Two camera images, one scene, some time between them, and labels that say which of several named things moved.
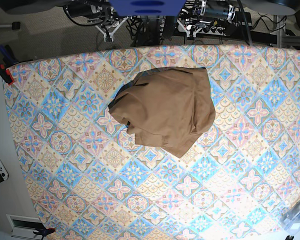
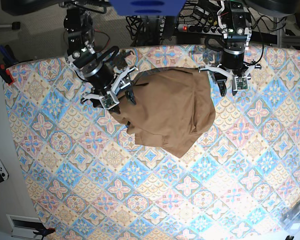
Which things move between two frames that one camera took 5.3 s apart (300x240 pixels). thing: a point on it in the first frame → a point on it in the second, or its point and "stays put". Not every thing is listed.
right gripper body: [191, 30] → [240, 76]
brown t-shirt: [169, 108] stays put
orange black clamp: [44, 232] stays put
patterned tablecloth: [90, 180] stays put
